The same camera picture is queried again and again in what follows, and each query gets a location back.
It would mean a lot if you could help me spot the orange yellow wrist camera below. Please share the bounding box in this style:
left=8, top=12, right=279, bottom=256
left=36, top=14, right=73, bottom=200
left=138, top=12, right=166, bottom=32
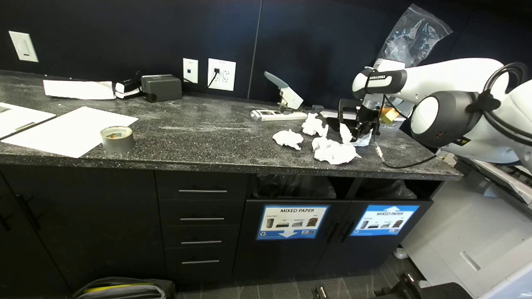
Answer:
left=379, top=107, right=399, bottom=124

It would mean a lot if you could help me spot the white wall plate left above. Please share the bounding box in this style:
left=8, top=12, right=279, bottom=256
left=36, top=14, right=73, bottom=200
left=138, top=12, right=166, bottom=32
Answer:
left=8, top=31, right=38, bottom=64

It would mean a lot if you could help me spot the white paper stack left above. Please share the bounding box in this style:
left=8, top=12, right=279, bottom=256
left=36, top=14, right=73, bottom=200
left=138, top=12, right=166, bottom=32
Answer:
left=0, top=104, right=53, bottom=139

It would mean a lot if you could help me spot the black drawer unit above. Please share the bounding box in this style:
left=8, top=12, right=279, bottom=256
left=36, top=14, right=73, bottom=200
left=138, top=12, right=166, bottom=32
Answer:
left=156, top=172, right=247, bottom=285

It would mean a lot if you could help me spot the right black bin door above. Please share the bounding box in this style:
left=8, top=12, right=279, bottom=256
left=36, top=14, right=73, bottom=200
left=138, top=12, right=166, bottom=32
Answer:
left=317, top=200, right=432, bottom=275

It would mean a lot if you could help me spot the white wall switch plate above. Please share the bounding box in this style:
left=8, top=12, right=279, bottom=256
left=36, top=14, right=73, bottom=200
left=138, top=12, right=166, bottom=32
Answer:
left=182, top=59, right=199, bottom=84

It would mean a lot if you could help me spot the folded white paper back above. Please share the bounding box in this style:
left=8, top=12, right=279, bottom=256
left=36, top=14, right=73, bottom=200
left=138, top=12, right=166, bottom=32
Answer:
left=43, top=80, right=114, bottom=100

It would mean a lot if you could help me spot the crumpled tissue back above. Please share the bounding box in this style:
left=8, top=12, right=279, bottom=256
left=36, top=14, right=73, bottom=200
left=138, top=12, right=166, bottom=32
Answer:
left=300, top=114, right=329, bottom=139

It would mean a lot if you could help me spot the black box device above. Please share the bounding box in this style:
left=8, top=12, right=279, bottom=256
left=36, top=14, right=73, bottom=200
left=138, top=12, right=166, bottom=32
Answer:
left=141, top=75, right=182, bottom=102

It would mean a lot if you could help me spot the white office printer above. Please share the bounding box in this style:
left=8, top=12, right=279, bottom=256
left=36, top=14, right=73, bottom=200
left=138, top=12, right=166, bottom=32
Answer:
left=402, top=160, right=532, bottom=299

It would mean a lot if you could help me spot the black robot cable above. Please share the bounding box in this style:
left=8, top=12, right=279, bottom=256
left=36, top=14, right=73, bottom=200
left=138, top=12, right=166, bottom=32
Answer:
left=374, top=62, right=532, bottom=172

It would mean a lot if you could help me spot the black cabinet door left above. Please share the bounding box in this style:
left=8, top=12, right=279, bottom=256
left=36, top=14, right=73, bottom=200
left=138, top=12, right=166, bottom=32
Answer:
left=1, top=167, right=166, bottom=290

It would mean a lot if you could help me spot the large white stapler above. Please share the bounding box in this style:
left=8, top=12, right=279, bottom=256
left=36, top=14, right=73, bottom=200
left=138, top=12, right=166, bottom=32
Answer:
left=251, top=72, right=305, bottom=122

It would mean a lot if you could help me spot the clear plastic bag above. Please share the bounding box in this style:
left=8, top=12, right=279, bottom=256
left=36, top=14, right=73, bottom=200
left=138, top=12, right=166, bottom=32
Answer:
left=379, top=4, right=452, bottom=67

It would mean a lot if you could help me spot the right mixed paper sign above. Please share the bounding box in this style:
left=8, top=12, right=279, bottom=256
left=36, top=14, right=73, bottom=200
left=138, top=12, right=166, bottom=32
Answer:
left=350, top=205, right=418, bottom=238

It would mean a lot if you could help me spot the roll of tape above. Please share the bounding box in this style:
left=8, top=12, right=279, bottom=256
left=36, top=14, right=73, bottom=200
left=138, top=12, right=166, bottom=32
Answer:
left=99, top=127, right=133, bottom=150

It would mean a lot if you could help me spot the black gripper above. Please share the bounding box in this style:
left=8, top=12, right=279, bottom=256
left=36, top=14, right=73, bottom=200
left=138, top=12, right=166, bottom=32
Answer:
left=352, top=105, right=380, bottom=145

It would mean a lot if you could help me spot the left black bin door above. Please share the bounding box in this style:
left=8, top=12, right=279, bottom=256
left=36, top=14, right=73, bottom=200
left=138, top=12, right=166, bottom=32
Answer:
left=234, top=200, right=332, bottom=281

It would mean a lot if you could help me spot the white wall outlet plate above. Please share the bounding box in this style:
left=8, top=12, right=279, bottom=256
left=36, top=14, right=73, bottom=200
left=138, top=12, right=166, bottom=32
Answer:
left=207, top=59, right=236, bottom=92

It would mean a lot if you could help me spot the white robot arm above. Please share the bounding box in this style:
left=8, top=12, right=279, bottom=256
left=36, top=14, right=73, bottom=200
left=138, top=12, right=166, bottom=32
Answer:
left=352, top=59, right=532, bottom=168

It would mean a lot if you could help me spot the tissue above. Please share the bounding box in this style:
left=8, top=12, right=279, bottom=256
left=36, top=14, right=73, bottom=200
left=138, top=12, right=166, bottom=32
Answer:
left=339, top=124, right=372, bottom=149
left=310, top=139, right=357, bottom=167
left=272, top=130, right=302, bottom=152
left=300, top=114, right=329, bottom=139

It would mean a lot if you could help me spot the white paper sheet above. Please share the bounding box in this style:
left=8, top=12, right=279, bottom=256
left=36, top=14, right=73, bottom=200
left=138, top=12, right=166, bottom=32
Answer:
left=5, top=107, right=136, bottom=158

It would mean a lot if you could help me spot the black bin door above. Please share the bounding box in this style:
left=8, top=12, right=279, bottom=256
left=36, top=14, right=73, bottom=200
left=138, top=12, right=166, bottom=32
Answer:
left=234, top=200, right=332, bottom=281
left=317, top=200, right=432, bottom=275

